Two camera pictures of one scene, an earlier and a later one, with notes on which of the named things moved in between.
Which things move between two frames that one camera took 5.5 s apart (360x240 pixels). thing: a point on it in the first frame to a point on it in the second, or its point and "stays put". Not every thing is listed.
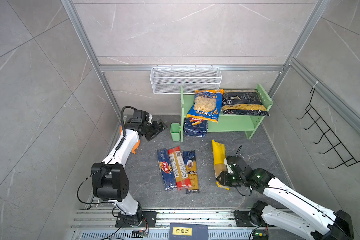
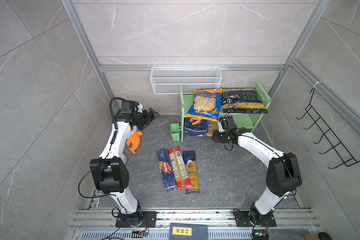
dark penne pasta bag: x=243 y=102 stays put
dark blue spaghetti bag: x=190 y=159 stays put
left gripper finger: x=162 y=126 to x=152 y=112
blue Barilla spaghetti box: x=166 y=169 stays put
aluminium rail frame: x=94 y=224 stays put
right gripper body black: x=237 y=180 to x=221 y=136
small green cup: x=175 y=131 stays put
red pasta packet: x=182 y=178 stays put
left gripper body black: x=150 y=129 to x=140 y=119
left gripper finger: x=149 y=137 to x=148 y=121
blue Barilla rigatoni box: x=195 y=127 stays put
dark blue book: x=188 y=231 stays put
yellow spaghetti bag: x=219 y=151 to x=212 y=125
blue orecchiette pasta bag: x=207 y=104 stays put
